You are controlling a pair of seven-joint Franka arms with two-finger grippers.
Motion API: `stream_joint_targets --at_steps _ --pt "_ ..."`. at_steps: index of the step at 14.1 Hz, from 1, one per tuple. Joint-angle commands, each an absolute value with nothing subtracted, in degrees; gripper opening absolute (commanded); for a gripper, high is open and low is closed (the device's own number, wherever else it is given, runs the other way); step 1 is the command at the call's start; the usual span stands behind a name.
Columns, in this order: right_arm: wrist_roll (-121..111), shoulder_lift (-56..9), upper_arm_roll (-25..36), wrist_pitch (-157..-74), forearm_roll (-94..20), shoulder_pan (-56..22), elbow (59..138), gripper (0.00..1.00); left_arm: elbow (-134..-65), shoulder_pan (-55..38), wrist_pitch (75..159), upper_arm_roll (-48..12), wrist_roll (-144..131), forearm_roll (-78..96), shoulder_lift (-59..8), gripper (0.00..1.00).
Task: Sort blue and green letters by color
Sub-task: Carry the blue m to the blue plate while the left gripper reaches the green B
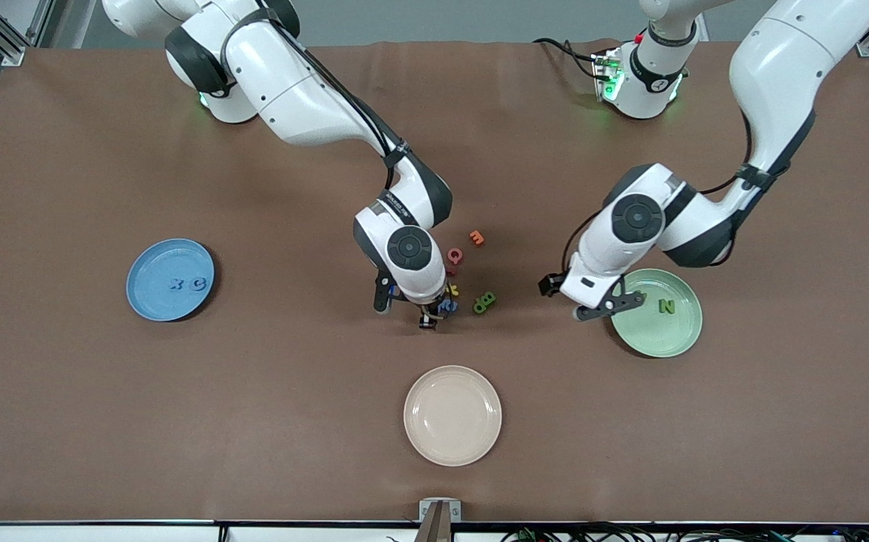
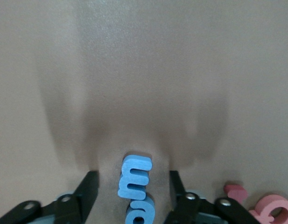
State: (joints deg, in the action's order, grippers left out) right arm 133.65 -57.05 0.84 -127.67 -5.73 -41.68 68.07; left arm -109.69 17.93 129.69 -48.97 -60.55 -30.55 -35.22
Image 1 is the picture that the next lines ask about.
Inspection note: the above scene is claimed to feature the black cable bundle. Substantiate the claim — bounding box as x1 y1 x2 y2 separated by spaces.
499 522 869 542

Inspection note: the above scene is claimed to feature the green plate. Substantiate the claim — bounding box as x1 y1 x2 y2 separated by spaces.
611 269 703 358

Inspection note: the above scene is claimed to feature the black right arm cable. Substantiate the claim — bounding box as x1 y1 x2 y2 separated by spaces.
269 23 413 189

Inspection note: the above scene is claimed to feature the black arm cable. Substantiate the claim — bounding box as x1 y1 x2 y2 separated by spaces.
269 23 413 189
561 113 755 281

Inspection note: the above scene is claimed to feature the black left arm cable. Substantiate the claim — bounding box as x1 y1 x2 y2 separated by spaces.
561 113 755 281

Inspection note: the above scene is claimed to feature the beige plate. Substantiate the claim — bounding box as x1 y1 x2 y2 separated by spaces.
404 365 502 467

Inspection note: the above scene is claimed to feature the blue plate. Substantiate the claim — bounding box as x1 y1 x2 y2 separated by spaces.
126 239 215 322

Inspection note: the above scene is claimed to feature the brown table cover sheet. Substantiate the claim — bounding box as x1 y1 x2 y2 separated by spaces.
0 39 869 524

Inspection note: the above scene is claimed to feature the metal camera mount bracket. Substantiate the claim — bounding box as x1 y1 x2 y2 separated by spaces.
413 498 462 542

